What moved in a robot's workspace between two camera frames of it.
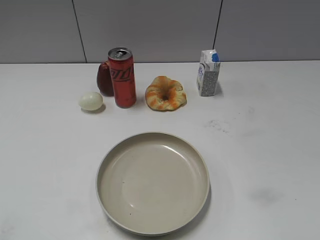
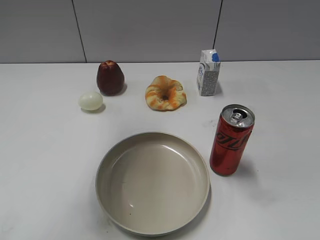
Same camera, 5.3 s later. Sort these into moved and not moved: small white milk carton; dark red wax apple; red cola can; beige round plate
Moved: red cola can
Not moved: dark red wax apple; beige round plate; small white milk carton
